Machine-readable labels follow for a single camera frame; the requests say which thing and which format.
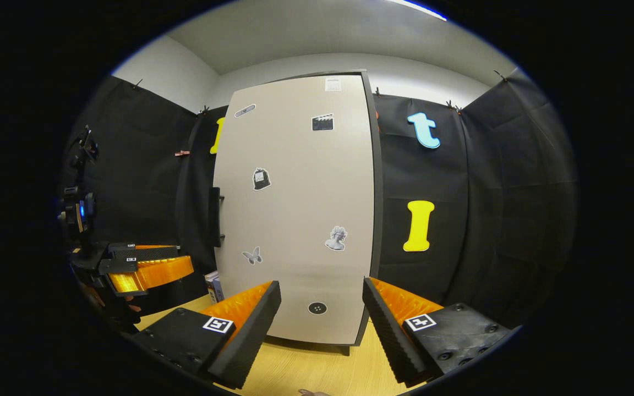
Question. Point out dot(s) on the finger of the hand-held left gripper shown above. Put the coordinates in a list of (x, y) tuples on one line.
[(152, 253), (157, 272)]

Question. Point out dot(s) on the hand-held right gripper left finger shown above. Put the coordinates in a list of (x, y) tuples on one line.
[(245, 346)]

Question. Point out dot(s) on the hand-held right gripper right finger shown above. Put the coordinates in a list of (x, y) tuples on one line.
[(388, 341)]

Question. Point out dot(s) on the beige cabinet door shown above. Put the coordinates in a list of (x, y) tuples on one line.
[(295, 209)]

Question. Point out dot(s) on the dark grey cabinet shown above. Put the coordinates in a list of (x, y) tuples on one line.
[(378, 192)]

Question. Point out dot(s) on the dark blue book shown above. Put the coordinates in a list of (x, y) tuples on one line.
[(214, 287)]

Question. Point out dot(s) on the black cloth clip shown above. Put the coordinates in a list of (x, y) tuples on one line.
[(204, 110)]

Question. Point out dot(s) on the black backdrop cloth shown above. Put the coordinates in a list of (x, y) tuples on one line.
[(487, 192)]

